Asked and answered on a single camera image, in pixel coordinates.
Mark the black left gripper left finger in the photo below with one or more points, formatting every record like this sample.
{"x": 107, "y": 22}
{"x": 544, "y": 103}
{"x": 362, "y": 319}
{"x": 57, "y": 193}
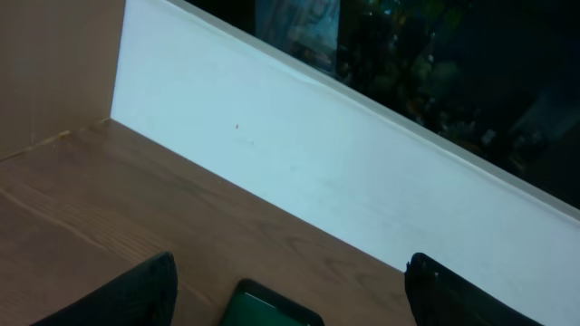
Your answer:
{"x": 145, "y": 295}

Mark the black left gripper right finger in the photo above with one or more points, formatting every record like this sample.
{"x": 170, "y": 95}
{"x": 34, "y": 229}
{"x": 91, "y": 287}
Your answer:
{"x": 440, "y": 297}

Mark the dark green rectangular tray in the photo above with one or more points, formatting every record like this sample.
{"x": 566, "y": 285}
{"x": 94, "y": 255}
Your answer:
{"x": 253, "y": 304}

